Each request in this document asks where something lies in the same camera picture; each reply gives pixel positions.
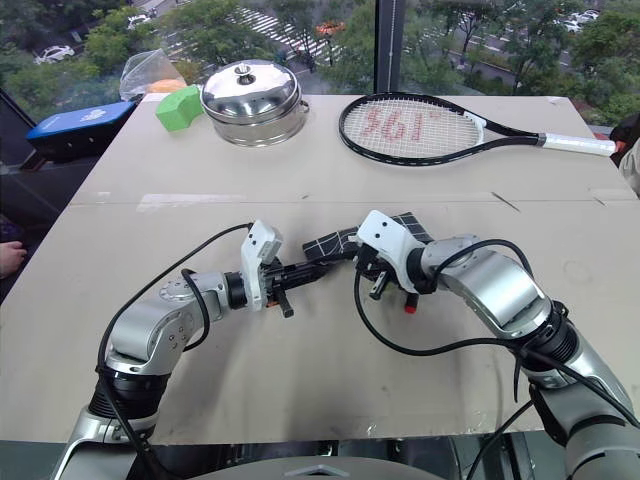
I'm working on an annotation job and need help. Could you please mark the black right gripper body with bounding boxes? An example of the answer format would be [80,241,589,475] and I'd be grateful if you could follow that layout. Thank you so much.
[360,245,402,296]

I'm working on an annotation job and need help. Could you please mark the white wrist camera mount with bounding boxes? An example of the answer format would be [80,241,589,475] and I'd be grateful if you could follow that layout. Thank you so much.
[239,218,284,313]
[356,209,427,294]

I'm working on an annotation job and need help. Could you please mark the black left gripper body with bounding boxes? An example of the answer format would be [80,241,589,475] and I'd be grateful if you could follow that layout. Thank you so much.
[259,263,295,320]

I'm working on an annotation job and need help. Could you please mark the stainless steel pot lid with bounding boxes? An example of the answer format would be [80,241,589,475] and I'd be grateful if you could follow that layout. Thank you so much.
[200,60,303,124]

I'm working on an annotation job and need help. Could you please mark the black window frame post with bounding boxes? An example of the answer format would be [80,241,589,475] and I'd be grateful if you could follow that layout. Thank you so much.
[374,0,407,97]

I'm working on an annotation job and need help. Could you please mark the green foam block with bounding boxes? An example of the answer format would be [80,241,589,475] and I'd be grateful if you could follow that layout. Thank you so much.
[155,83,204,134]

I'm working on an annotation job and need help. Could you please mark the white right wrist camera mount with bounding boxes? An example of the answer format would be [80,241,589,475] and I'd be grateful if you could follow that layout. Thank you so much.
[356,209,427,294]

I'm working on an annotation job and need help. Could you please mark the bystander bare hand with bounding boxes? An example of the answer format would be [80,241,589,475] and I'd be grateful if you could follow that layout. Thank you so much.
[0,240,29,280]

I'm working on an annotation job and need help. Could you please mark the white car outside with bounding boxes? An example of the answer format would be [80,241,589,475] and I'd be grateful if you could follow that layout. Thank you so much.
[32,44,77,66]

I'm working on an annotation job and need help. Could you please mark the black white tennis racket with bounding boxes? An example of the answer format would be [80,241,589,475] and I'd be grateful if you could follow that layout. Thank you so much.
[337,91,619,167]

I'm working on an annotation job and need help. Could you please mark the blue topped black case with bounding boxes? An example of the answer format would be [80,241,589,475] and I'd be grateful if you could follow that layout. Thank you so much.
[25,99,138,164]

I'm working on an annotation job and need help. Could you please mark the clear plastic bag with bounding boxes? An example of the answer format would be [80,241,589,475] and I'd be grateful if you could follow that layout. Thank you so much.
[119,48,187,102]

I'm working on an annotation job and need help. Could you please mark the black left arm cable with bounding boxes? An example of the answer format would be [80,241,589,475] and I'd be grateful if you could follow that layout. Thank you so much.
[97,222,251,480]

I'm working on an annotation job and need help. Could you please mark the orange item in bag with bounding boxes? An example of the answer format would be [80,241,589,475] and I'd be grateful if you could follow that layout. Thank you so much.
[146,77,184,96]

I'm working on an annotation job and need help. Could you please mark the black white grid pouch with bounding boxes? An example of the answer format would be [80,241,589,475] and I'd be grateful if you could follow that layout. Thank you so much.
[302,211,435,265]

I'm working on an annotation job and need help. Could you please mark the bystander in beige clothing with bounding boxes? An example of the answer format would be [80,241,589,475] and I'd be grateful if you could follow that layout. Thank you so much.
[609,112,640,197]

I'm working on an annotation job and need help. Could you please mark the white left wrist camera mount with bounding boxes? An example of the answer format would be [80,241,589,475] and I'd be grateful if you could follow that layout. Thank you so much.
[239,218,284,313]

